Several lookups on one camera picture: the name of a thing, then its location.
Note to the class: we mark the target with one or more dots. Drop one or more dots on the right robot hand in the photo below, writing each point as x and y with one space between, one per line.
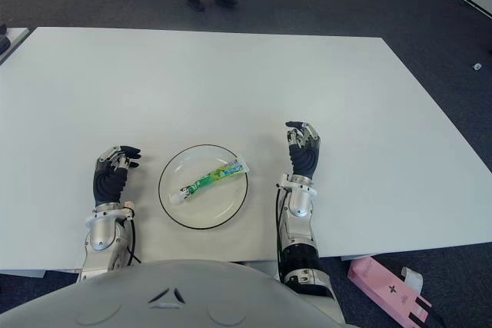
305 159

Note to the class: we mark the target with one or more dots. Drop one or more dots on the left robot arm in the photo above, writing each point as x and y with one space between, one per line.
100 236

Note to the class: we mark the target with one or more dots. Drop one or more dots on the grey robot torso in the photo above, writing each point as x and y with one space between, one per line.
173 301

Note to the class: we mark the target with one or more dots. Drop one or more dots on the white plate with black rim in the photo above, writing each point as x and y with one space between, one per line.
215 209

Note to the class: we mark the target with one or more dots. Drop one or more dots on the pink cardboard box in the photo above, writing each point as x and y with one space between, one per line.
384 283

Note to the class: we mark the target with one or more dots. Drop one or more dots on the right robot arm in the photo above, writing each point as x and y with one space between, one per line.
301 236

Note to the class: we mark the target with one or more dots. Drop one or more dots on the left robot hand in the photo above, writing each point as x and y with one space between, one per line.
109 184

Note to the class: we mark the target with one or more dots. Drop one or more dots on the dark game controller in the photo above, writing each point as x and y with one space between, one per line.
2 29
4 45

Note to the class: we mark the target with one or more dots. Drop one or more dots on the small white floor object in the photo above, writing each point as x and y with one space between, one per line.
477 66

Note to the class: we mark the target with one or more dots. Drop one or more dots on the white side table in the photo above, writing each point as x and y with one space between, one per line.
15 42

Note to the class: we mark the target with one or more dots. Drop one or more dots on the green white toothpaste tube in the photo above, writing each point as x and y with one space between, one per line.
207 180

